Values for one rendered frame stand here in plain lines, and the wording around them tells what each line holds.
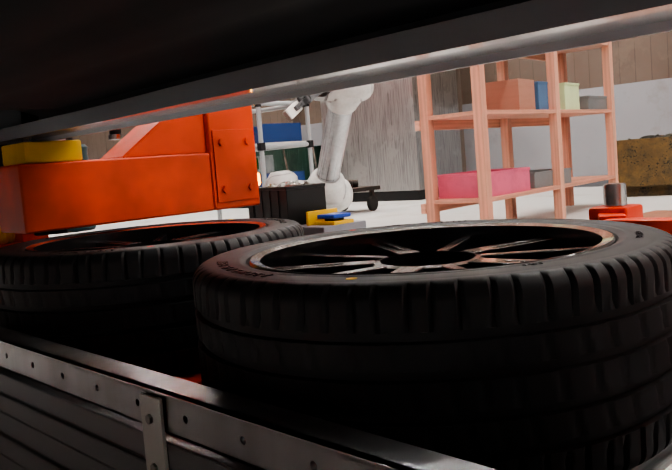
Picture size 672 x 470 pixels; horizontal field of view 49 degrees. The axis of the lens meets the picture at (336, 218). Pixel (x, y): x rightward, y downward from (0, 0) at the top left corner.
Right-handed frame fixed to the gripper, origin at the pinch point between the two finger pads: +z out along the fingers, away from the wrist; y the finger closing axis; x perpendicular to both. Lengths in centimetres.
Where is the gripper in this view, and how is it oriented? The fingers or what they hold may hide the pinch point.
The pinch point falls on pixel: (292, 110)
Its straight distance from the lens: 211.0
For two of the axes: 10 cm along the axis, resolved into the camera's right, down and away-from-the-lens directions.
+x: -5.9, -7.7, -2.4
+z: -4.3, 5.5, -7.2
